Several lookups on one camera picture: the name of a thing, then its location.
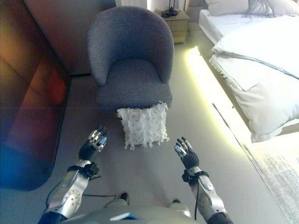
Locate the white pillow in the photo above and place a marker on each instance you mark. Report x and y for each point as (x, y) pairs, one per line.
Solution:
(286, 7)

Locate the grey fringed pillow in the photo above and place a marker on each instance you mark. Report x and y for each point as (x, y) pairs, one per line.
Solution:
(257, 8)

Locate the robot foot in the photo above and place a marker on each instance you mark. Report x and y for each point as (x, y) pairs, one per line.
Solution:
(122, 198)
(175, 202)

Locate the wooden bedside table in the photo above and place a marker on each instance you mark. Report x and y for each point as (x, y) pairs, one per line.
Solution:
(178, 24)

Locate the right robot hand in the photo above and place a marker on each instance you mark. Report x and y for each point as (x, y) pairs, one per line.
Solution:
(189, 156)

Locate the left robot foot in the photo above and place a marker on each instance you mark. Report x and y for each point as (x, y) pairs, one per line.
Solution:
(122, 198)

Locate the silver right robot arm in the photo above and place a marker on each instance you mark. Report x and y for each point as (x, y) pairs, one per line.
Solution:
(208, 189)

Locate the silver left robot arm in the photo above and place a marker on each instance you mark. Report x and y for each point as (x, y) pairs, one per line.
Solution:
(67, 189)

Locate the grey patterned rug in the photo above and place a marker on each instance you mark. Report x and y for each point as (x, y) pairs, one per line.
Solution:
(275, 168)

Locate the black desk lamp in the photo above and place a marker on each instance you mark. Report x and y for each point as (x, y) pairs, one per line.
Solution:
(171, 9)

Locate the white bed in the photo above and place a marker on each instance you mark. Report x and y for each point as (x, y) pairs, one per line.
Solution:
(257, 46)

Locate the grey robot torso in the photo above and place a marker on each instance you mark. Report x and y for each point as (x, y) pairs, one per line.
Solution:
(142, 213)

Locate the white fringed cushion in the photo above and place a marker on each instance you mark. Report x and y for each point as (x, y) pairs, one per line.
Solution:
(143, 127)

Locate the grey upholstered armchair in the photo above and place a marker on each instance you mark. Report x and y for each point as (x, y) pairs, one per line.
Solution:
(133, 58)

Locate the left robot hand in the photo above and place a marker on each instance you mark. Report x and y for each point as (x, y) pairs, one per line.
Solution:
(90, 149)

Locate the brown wooden wardrobe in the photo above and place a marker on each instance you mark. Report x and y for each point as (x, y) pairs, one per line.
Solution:
(30, 93)

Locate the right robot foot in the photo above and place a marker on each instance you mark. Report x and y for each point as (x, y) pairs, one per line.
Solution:
(175, 202)

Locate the white duvet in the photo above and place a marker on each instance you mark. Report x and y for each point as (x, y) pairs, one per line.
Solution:
(264, 77)

